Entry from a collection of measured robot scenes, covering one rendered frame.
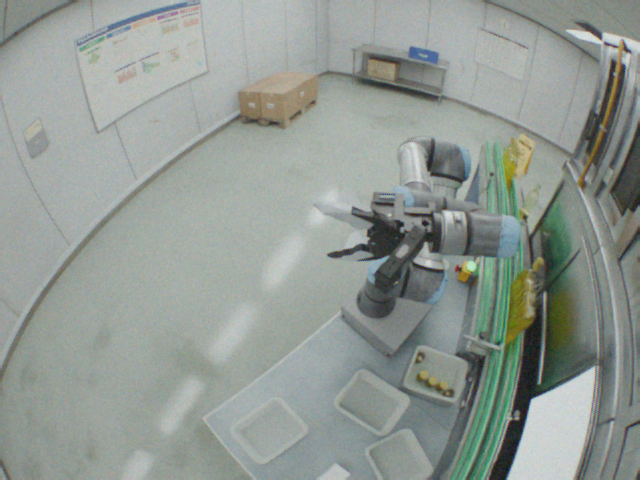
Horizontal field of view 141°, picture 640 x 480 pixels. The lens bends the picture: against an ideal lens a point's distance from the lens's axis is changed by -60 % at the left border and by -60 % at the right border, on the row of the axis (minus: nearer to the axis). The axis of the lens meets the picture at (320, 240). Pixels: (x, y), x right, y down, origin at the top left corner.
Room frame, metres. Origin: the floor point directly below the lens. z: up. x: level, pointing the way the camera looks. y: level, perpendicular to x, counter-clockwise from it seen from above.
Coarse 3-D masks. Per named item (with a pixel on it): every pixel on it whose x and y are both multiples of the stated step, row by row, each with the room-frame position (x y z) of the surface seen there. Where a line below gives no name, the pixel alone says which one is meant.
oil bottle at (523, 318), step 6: (528, 306) 0.31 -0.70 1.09; (522, 312) 0.30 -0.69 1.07; (528, 312) 0.28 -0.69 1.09; (510, 318) 0.32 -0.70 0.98; (516, 318) 0.30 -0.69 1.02; (522, 318) 0.28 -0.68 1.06; (528, 318) 0.27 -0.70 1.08; (534, 318) 0.26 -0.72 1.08; (510, 324) 0.30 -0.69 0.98; (516, 324) 0.28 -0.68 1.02; (522, 324) 0.27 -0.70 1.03; (528, 324) 0.26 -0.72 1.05; (510, 330) 0.27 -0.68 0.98; (516, 330) 0.26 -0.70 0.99; (522, 330) 0.25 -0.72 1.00; (510, 336) 0.26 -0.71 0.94
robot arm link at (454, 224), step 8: (448, 216) 0.30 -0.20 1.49; (456, 216) 0.30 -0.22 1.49; (464, 216) 0.30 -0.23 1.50; (448, 224) 0.29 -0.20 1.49; (456, 224) 0.29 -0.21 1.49; (464, 224) 0.28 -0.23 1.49; (448, 232) 0.27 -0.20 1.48; (456, 232) 0.27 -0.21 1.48; (464, 232) 0.27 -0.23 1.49; (448, 240) 0.27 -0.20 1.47; (456, 240) 0.26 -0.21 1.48; (464, 240) 0.26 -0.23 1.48; (440, 248) 0.27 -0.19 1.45; (448, 248) 0.26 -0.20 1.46; (456, 248) 0.26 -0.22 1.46; (464, 248) 0.26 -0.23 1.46
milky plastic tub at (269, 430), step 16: (272, 400) 0.13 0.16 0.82; (256, 416) 0.07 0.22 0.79; (272, 416) 0.08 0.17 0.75; (288, 416) 0.09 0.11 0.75; (240, 432) 0.00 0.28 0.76; (256, 432) 0.01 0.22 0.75; (272, 432) 0.02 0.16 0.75; (288, 432) 0.02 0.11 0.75; (304, 432) 0.02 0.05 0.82; (256, 448) -0.05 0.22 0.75; (272, 448) -0.04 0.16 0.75
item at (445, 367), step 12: (420, 348) 0.31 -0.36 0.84; (432, 360) 0.27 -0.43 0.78; (444, 360) 0.26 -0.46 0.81; (456, 360) 0.24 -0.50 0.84; (408, 372) 0.22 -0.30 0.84; (432, 372) 0.22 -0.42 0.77; (444, 372) 0.22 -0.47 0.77; (456, 372) 0.21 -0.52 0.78; (408, 384) 0.18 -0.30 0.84; (420, 384) 0.18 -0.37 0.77; (456, 384) 0.15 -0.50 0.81; (432, 396) 0.12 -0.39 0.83; (456, 396) 0.10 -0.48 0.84
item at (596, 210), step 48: (624, 48) 0.63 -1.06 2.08; (624, 96) 0.58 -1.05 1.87; (576, 144) 0.82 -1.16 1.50; (624, 144) 0.49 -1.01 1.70; (576, 192) 0.62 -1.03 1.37; (624, 192) 0.38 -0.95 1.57; (576, 240) 0.46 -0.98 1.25; (624, 240) 0.25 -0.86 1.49; (624, 288) 0.13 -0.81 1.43; (528, 336) 0.27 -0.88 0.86; (624, 336) 0.01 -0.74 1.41; (528, 384) 0.05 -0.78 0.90; (624, 384) -0.11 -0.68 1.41; (624, 432) -0.22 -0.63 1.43
